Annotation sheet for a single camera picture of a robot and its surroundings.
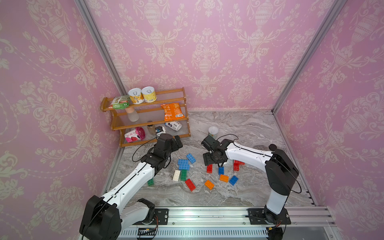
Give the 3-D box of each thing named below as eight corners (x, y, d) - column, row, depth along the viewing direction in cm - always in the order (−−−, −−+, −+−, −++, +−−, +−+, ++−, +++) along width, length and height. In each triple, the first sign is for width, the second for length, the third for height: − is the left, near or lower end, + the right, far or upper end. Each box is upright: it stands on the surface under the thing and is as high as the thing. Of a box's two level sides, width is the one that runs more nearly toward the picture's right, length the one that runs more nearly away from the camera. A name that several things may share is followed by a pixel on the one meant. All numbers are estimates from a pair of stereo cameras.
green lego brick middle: (180, 180, 88) (180, 179, 86) (181, 170, 92) (180, 169, 90) (187, 180, 88) (186, 179, 86) (187, 170, 92) (187, 169, 90)
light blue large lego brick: (177, 170, 92) (177, 168, 90) (178, 160, 96) (178, 159, 94) (189, 170, 92) (189, 168, 90) (189, 160, 96) (189, 159, 94)
